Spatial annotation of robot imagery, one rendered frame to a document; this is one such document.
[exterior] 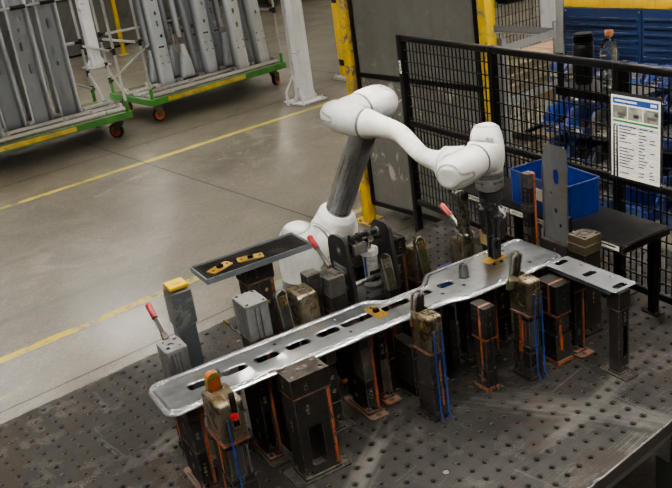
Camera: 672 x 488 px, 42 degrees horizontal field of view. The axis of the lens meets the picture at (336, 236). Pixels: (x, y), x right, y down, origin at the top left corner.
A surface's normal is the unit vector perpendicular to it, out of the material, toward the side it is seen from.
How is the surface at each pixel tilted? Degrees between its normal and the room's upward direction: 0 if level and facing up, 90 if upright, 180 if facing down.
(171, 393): 0
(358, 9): 90
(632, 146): 90
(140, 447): 0
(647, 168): 90
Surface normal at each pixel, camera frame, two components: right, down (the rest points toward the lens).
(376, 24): -0.79, 0.33
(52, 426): -0.13, -0.92
